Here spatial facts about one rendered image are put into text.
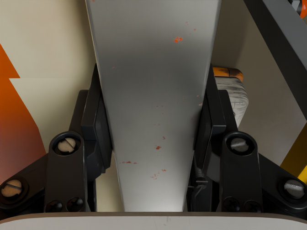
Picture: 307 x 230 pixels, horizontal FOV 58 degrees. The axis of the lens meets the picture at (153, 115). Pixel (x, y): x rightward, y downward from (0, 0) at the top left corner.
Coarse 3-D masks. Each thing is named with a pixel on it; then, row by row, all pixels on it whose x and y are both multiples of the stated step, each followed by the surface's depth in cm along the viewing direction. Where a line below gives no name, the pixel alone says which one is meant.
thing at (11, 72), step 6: (0, 48) 13; (0, 54) 13; (6, 54) 13; (0, 60) 13; (6, 60) 13; (0, 66) 13; (6, 66) 13; (12, 66) 13; (0, 72) 14; (6, 72) 14; (12, 72) 14
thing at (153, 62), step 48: (96, 0) 8; (144, 0) 8; (192, 0) 8; (96, 48) 9; (144, 48) 9; (192, 48) 9; (144, 96) 10; (192, 96) 10; (144, 144) 12; (192, 144) 12; (144, 192) 15
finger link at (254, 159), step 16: (224, 144) 10; (240, 144) 10; (256, 144) 10; (224, 160) 9; (240, 160) 9; (256, 160) 9; (224, 176) 9; (240, 176) 9; (256, 176) 9; (224, 192) 8; (240, 192) 8; (256, 192) 8; (224, 208) 8; (240, 208) 8; (256, 208) 8
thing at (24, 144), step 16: (0, 80) 14; (0, 96) 15; (16, 96) 15; (0, 112) 16; (16, 112) 16; (0, 128) 17; (16, 128) 17; (32, 128) 17; (0, 144) 18; (16, 144) 18; (32, 144) 18; (0, 160) 19; (16, 160) 19; (32, 160) 19; (0, 176) 21
